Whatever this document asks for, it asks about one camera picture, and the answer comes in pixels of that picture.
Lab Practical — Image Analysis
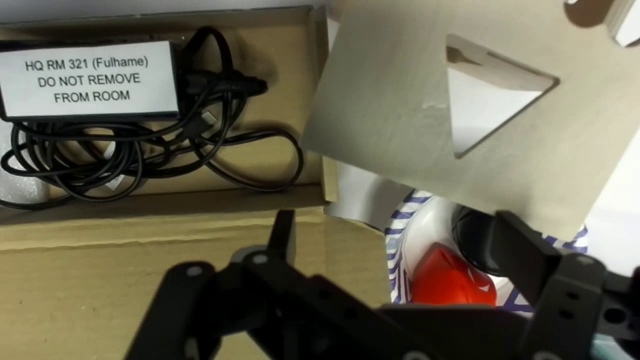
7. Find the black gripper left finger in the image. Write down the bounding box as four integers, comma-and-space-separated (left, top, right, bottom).
122, 208, 378, 360

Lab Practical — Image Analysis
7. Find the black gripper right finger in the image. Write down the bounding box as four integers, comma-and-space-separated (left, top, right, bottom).
488, 210, 640, 360

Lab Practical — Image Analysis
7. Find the wooden toy box lid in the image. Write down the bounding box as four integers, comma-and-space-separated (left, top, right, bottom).
302, 0, 640, 242

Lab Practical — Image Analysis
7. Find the red toy piece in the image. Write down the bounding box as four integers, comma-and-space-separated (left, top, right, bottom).
406, 242, 500, 307

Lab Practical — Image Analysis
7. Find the brown cardboard box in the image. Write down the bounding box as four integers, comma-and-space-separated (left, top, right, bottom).
0, 6, 396, 360

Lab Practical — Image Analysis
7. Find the blue patterned white bowl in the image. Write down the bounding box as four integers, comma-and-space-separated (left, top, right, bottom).
383, 188, 592, 320

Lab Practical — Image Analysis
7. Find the black labelled power adapter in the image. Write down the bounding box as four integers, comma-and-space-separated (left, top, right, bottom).
0, 37, 182, 126

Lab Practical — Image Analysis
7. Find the black adapter cable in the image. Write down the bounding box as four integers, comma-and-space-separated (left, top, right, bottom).
0, 26, 305, 205

